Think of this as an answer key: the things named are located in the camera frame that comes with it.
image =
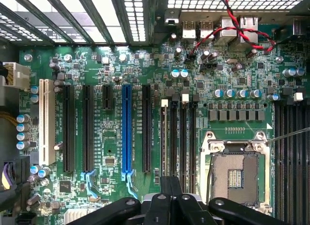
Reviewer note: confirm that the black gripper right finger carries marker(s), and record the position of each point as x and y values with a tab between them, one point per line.
186	210

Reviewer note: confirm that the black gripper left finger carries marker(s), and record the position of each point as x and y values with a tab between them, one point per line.
158	210

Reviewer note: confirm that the RAM slot with white latches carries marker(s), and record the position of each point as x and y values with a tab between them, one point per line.
298	96
184	137
164	103

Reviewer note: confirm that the light blue slot latch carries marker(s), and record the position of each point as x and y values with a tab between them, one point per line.
129	183
88	181

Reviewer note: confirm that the long black expansion slot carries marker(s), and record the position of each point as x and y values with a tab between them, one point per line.
88	128
69	128
146	128

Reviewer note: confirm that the silver finned chipset heatsink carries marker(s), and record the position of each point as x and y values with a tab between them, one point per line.
75	217

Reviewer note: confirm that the blue expansion slot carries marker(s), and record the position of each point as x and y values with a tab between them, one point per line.
127	128

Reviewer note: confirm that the short black expansion slot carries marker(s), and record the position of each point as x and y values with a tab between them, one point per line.
107	97

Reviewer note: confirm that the thin metal locking lever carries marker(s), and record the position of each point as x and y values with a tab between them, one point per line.
288	135

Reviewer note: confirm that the white PCI expansion slot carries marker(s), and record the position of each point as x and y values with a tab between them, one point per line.
47	120

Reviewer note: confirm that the green Dell motherboard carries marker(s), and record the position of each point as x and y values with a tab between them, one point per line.
109	65

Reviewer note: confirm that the perforated metal slot cover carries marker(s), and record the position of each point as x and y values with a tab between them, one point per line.
14	28
135	16

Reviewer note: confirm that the grey metal PC case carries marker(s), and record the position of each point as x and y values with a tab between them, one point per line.
158	6

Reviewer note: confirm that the CPU socket with metal frame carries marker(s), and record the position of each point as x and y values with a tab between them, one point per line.
232	176

